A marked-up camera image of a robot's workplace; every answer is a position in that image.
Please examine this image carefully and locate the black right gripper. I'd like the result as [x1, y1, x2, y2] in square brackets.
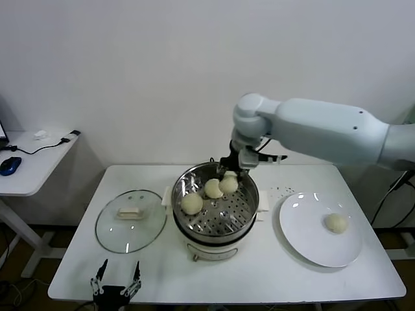
[217, 142, 250, 187]

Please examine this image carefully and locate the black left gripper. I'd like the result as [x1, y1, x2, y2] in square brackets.
[89, 259, 143, 311]

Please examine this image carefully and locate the white steamed baozi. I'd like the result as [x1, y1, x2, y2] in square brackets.
[324, 213, 350, 235]
[180, 193, 204, 215]
[204, 179, 224, 199]
[219, 171, 240, 194]

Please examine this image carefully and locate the round glass pot lid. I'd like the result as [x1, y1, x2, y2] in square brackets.
[95, 190, 168, 254]

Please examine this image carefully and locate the perforated steel steamer basket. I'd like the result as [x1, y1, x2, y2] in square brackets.
[171, 163, 260, 242]

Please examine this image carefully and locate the white electric steamer pot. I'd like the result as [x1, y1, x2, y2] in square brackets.
[161, 186, 270, 262]

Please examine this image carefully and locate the large white plate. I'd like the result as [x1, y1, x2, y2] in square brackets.
[279, 192, 363, 268]

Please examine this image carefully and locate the white side desk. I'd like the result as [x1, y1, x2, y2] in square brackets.
[0, 130, 82, 279]

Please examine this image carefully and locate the blue computer mouse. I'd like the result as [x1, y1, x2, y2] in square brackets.
[0, 157, 22, 178]

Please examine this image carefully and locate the dark laptop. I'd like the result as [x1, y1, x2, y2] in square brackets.
[0, 96, 10, 151]

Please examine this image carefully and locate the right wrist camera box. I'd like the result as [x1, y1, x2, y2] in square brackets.
[238, 149, 289, 170]

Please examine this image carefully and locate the black cable with adapter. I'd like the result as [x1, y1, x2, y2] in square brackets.
[0, 130, 81, 156]

